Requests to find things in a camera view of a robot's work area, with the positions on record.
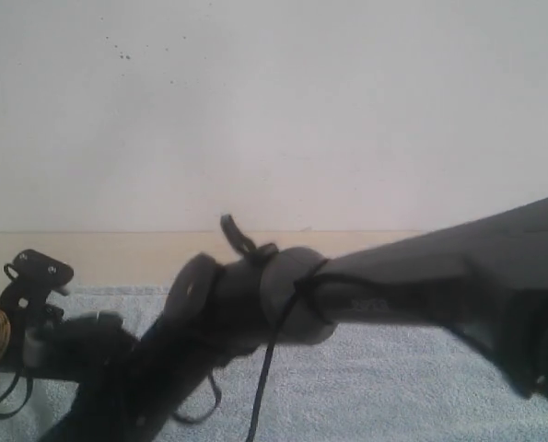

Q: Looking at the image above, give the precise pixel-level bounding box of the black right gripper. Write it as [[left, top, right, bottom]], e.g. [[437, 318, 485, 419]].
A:
[[0, 249, 131, 381]]

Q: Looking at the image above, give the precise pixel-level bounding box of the light blue terry towel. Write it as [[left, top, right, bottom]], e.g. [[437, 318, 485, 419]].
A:
[[0, 286, 548, 441]]

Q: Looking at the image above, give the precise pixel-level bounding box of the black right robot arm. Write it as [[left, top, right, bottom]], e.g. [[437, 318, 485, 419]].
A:
[[0, 198, 548, 441]]

